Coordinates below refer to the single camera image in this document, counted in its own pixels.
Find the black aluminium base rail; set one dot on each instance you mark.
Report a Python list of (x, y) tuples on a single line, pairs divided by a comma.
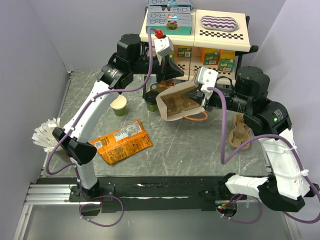
[(136, 193)]

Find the teal R&O box stack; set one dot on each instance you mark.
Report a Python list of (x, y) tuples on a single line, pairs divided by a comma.
[(172, 17)]

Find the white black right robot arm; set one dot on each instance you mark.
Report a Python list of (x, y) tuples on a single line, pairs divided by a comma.
[(288, 184)]

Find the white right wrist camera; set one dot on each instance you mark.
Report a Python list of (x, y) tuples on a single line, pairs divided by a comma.
[(206, 78)]

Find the cream black three-tier shelf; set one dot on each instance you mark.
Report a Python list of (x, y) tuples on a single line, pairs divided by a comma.
[(200, 37)]

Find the black plastic cup lid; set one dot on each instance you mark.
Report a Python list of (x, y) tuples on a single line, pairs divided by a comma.
[(150, 97)]

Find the green paper coffee cup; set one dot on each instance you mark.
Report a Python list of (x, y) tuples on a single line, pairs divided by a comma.
[(119, 106), (152, 107)]

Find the white Cream Bear paper bag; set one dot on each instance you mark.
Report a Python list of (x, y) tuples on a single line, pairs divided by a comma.
[(178, 89)]

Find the orange green snack box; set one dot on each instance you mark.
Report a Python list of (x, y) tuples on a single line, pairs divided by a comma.
[(184, 51), (227, 60), (209, 56)]

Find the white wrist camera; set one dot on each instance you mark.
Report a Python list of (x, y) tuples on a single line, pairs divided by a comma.
[(163, 45), (206, 78)]

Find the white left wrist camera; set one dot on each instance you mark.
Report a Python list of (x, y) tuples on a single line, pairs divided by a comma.
[(163, 45)]

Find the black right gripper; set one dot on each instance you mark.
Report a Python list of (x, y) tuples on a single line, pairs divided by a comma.
[(202, 97)]

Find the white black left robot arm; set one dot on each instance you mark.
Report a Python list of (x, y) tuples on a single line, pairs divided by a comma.
[(132, 57)]

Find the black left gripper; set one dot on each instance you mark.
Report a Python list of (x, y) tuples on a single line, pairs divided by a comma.
[(171, 69)]

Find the brown chips bag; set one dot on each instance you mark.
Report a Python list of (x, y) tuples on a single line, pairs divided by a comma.
[(160, 87)]

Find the purple striped sleep mask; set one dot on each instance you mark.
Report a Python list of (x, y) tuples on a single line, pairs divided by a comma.
[(219, 23)]

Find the brown cardboard cup carrier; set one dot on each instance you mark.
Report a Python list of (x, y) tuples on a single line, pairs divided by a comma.
[(179, 105), (240, 132)]

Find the orange chips bag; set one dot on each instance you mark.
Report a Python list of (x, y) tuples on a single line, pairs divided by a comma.
[(122, 143)]

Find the white paper straws bundle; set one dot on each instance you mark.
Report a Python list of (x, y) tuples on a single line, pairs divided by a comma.
[(43, 135)]

